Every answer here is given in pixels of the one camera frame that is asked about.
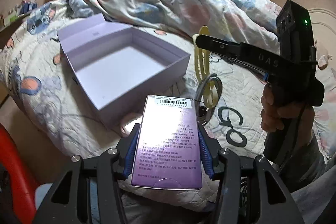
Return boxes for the person's right hand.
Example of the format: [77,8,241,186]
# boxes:
[260,84,314,151]

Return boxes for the lilac open gift box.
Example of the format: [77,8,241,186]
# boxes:
[58,14,190,129]

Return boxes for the white cartoon quilted bedspread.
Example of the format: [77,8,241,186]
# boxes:
[0,0,336,198]

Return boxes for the red round chair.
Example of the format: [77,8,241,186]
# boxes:
[1,126,38,223]

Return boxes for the cream yellow hair clip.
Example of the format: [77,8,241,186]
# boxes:
[193,26,219,109]

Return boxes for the desk clutter items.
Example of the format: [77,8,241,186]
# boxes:
[1,0,38,27]

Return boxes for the pastel floral duvet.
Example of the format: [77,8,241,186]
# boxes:
[68,0,281,53]

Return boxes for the purple product box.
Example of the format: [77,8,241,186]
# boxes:
[131,95,202,190]

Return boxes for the pink round cosmetic jar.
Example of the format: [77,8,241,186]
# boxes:
[120,113,141,138]

